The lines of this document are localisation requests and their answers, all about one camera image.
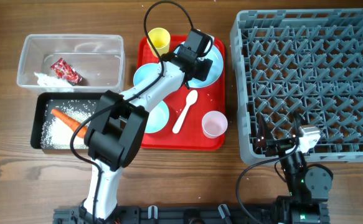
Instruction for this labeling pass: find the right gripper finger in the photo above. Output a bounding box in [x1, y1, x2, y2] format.
[255, 115, 273, 147]
[293, 112, 306, 138]

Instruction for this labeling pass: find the green bowl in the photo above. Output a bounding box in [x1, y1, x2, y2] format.
[145, 101, 169, 134]

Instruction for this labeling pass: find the red snack wrapper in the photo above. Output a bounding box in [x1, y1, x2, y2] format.
[50, 58, 83, 85]

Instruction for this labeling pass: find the orange carrot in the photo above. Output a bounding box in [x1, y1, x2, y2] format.
[51, 109, 87, 139]

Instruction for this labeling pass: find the white tissue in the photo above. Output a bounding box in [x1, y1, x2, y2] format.
[34, 72, 72, 87]

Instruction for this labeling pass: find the white rice pile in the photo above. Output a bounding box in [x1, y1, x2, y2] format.
[40, 100, 98, 149]

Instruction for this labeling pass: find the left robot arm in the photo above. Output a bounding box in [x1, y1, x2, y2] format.
[80, 29, 214, 223]

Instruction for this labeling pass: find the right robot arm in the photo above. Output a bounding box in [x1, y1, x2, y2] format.
[255, 113, 333, 223]

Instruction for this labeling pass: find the grey dishwasher rack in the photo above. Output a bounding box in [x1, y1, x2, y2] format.
[230, 8, 363, 164]

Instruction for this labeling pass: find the light blue plate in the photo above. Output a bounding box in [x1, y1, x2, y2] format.
[172, 38, 225, 89]

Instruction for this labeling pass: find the yellow plastic cup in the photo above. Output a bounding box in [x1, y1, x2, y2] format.
[147, 27, 171, 58]

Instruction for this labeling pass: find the white plastic spoon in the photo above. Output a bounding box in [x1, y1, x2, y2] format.
[172, 90, 198, 134]

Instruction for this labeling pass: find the pink plastic cup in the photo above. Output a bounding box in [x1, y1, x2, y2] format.
[202, 111, 228, 139]

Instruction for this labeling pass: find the light blue bowl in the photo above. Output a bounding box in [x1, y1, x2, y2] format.
[133, 63, 161, 86]

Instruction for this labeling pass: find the clear plastic storage bin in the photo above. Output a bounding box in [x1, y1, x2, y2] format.
[17, 34, 126, 95]

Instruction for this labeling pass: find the black plastic tray bin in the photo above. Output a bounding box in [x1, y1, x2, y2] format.
[31, 92, 102, 150]

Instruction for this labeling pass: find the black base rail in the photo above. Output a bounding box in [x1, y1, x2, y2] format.
[52, 203, 330, 224]

